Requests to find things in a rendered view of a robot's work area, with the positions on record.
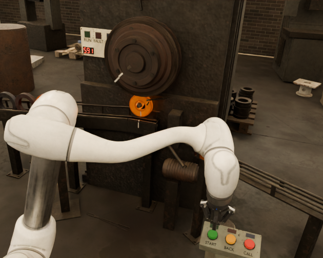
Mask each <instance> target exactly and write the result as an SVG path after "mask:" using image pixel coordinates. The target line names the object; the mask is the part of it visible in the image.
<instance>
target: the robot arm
mask: <svg viewBox="0 0 323 258"><path fill-rule="evenodd" d="M77 113H78V107H77V104H76V101H75V100H74V98H73V97H72V96H71V95H70V94H69V93H65V92H62V91H57V90H53V91H49V92H46V93H44V94H42V95H41V96H40V97H39V98H38V99H37V100H36V101H35V103H34V104H33V105H32V107H31V108H30V110H29V113H27V114H26V115H17V116H14V117H12V118H11V119H9V120H8V121H7V123H6V126H5V131H4V140H5V141H6V142H7V144H8V145H10V146H11V147H13V148H14V149H16V150H18V151H20V152H22V153H25V154H27V155H31V156H32V159H31V166H30V173H29V181H28V188H27V196H26V203H25V211H24V214H23V215H22V216H20V217H19V218H18V220H17V221H16V224H15V229H14V233H13V236H12V240H11V245H10V247H9V250H8V253H7V255H6V256H5V257H3V258H49V257H50V254H51V251H52V248H53V244H54V240H55V235H56V221H55V219H54V217H53V216H52V215H51V213H52V207H53V202H54V197H55V192H56V186H57V181H58V175H59V170H60V165H61V161H68V162H98V163H121V162H127V161H131V160H134V159H137V158H140V157H142V156H145V155H147V154H150V153H152V152H155V151H157V150H159V149H162V148H164V147H166V146H169V145H171V144H174V143H186V144H189V145H191V146H192V147H193V149H194V151H195V152H197V153H199V154H200V155H201V156H202V157H204V162H205V181H206V186H207V194H206V195H207V201H204V200H201V202H200V207H201V208H202V209H203V212H204V214H205V217H206V219H210V223H211V224H213V226H212V230H215V231H216V227H217V225H220V222H222V223H225V222H226V221H227V220H228V218H229V217H230V216H231V215H233V214H235V207H230V204H229V203H230V202H231V200H232V196H233V193H234V190H235V189H236V186H237V184H238V179H239V162H238V159H237V158H236V156H235V155H234V144H233V139H232V135H231V132H230V129H229V127H228V126H227V124H226V123H225V122H224V121H223V120H222V119H220V118H217V117H211V118H209V119H207V120H206V121H204V122H203V123H201V124H200V125H199V126H197V127H186V126H180V127H173V128H169V129H166V130H162V131H159V132H156V133H152V134H149V135H146V136H143V137H139V138H136V139H133V140H129V141H122V142H116V141H110V140H106V139H103V138H101V137H98V136H96V135H93V134H91V133H88V132H86V131H83V130H81V129H79V128H76V127H75V124H76V118H77ZM208 207H209V208H210V209H211V214H210V212H209V209H208ZM226 210H227V212H226V213H225V214H224V216H223V217H221V214H222V212H224V211H226ZM215 211H218V216H215Z"/></svg>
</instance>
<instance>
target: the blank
mask: <svg viewBox="0 0 323 258"><path fill-rule="evenodd" d="M147 99H151V98H150V97H139V96H135V95H134V96H133V97H132V98H131V99H130V102H129V106H130V110H131V111H132V113H134V114H135V115H137V116H140V117H144V116H147V115H149V114H150V112H151V111H152V109H153V103H152V101H146V100H147ZM138 101H142V102H143V103H144V104H145V108H144V109H139V108H137V107H136V104H137V102H138ZM147 102H149V104H148V105H147Z"/></svg>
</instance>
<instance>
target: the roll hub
mask: <svg viewBox="0 0 323 258"><path fill-rule="evenodd" d="M133 38H135V39H136V42H135V43H133V42H132V39H133ZM115 48H118V49H119V52H116V51H115V49H114V51H113V56H112V62H113V67H114V69H115V71H116V69H119V70H120V72H119V73H117V75H118V76H119V75H120V74H121V73H123V75H122V76H120V77H119V78H120V79H121V80H123V81H124V82H125V83H127V84H129V85H133V82H134V81H136V83H137V84H136V85H134V86H142V85H146V84H148V83H149V82H151V81H152V80H153V79H154V78H155V77H156V76H157V74H158V72H159V69H160V55H159V52H158V50H157V48H156V47H155V45H154V44H153V43H152V42H151V41H149V40H148V39H146V38H144V37H141V36H130V37H127V38H125V39H123V40H121V41H120V42H119V43H118V44H117V45H116V47H115ZM152 51H153V52H154V55H153V56H151V55H150V52H152ZM150 73H153V74H154V76H153V77H150Z"/></svg>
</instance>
